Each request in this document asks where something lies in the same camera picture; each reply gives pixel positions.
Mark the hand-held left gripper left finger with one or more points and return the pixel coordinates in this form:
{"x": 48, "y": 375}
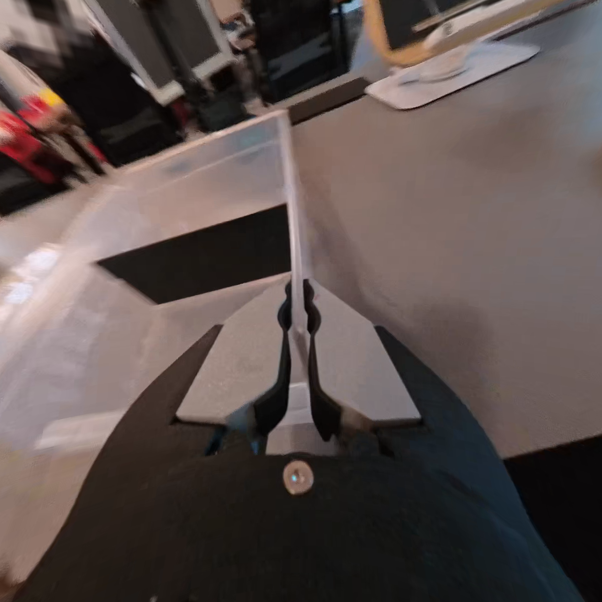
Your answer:
{"x": 230, "y": 371}

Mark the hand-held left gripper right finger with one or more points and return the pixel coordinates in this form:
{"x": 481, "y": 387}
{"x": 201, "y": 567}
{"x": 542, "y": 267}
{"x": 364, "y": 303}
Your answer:
{"x": 367, "y": 371}

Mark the clear plastic bin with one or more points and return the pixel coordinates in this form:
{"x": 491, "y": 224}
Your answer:
{"x": 188, "y": 178}

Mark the red fabric item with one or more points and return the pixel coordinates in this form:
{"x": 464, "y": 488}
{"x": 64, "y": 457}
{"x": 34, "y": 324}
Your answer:
{"x": 28, "y": 136}

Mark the grey flight case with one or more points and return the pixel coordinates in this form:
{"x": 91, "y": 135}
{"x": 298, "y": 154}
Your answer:
{"x": 136, "y": 47}
{"x": 197, "y": 33}

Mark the black board with wooden edge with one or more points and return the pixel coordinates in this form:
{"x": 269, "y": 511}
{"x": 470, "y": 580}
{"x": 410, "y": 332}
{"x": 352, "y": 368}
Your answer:
{"x": 404, "y": 19}

